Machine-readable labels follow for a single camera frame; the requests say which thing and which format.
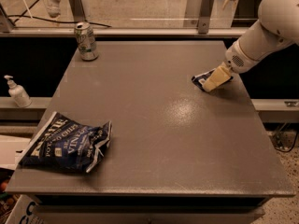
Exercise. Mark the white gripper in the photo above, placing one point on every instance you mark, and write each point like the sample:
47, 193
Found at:
236, 60

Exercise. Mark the blue rxbar blueberry wrapper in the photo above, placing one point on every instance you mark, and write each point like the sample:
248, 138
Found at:
199, 80

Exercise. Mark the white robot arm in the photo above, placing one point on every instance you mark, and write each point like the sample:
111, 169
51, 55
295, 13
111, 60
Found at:
277, 28

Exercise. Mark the blue potato chip bag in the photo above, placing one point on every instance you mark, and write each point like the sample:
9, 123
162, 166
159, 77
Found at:
65, 144

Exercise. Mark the green white soda can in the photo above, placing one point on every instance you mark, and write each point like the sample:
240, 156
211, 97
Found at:
86, 41

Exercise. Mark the white pump sanitizer bottle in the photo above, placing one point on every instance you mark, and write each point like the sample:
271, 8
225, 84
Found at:
17, 92

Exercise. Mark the white cardboard box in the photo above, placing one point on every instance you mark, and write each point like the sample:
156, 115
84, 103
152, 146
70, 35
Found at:
23, 212

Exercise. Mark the right metal glass bracket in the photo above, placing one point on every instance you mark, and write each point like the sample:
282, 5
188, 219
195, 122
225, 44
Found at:
204, 16

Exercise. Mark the metal glass bracket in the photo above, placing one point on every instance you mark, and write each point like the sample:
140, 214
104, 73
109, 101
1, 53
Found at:
77, 10
204, 16

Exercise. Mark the left metal glass bracket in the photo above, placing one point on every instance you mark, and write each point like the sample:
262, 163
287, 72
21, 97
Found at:
77, 10

